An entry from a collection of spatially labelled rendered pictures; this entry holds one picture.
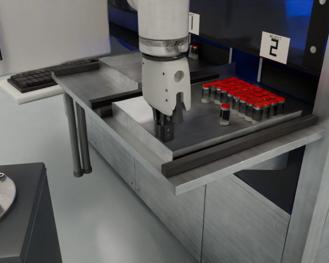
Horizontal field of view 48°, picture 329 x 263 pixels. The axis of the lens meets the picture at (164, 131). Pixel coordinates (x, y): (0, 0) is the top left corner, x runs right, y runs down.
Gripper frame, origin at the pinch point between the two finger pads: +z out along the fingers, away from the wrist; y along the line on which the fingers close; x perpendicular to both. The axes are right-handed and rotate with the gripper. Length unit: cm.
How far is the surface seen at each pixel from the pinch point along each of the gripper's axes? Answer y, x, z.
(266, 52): 9.0, -35.3, -7.5
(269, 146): -9.8, -18.8, 4.6
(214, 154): -8.1, -6.0, 3.0
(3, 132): 208, 7, 92
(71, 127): 101, -11, 46
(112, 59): 54, -14, 2
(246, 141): -8.1, -13.8, 2.6
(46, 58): 89, -2, 8
